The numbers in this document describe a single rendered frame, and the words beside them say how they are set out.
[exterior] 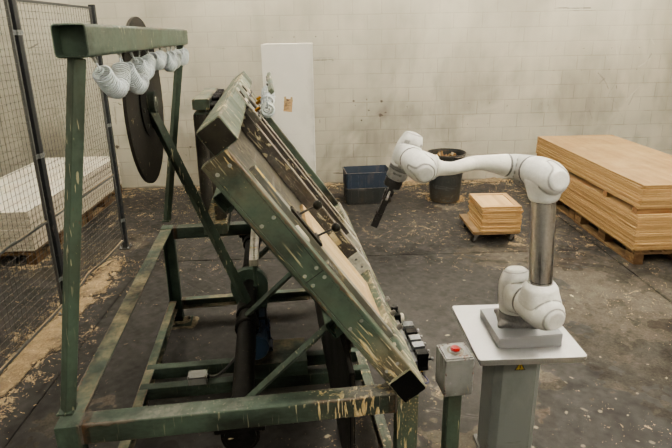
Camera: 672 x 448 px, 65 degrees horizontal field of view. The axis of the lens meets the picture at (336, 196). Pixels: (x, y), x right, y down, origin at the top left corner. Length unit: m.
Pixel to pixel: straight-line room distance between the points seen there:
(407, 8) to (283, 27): 1.72
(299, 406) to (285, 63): 4.68
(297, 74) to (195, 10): 2.13
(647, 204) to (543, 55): 3.35
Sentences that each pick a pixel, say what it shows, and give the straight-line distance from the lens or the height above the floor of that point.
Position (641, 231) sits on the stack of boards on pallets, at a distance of 5.76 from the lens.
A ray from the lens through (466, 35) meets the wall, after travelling 7.97.
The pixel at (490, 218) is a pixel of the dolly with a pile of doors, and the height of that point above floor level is 0.28.
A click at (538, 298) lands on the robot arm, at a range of 2.49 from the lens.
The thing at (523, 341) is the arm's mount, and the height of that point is 0.78.
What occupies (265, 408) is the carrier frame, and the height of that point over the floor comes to 0.78.
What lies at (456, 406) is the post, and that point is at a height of 0.68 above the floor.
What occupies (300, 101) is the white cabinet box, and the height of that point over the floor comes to 1.40.
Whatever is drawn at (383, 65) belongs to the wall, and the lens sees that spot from 7.76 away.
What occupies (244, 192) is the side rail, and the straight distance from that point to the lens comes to 1.81.
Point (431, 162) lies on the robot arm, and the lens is 2.06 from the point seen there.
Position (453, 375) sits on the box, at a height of 0.86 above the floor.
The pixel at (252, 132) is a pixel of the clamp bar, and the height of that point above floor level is 1.70.
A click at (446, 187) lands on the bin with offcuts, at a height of 0.22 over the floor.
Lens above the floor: 2.16
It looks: 17 degrees down
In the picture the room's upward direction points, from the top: 1 degrees counter-clockwise
